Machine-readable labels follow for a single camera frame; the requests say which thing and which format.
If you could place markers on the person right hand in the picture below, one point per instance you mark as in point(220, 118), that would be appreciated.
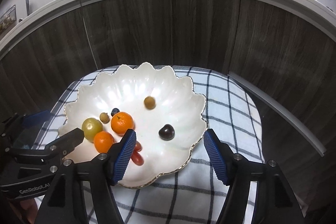
point(24, 211)

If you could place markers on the checkered white blue cloth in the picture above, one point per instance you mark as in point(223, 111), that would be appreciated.
point(199, 158)

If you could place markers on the wire wall basket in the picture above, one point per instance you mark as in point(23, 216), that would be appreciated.
point(8, 19)

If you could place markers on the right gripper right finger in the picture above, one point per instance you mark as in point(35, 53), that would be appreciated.
point(275, 200)

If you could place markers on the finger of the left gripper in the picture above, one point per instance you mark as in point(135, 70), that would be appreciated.
point(65, 144)
point(35, 119)

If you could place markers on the white scalloped ceramic bowl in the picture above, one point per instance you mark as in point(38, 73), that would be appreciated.
point(166, 111)

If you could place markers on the brown longan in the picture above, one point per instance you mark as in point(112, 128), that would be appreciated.
point(104, 118)
point(149, 102)

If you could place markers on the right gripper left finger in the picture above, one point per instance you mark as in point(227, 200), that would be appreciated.
point(64, 201)

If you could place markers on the dark purple plum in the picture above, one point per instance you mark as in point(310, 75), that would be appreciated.
point(167, 132)

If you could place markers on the small blueberry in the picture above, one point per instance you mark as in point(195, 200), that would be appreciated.
point(114, 111)

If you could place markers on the green yellow round fruit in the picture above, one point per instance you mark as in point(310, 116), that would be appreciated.
point(90, 127)

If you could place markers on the red cherry tomato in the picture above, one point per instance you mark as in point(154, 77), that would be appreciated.
point(137, 146)
point(137, 158)

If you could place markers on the orange mandarin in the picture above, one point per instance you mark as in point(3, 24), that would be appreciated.
point(103, 141)
point(121, 122)

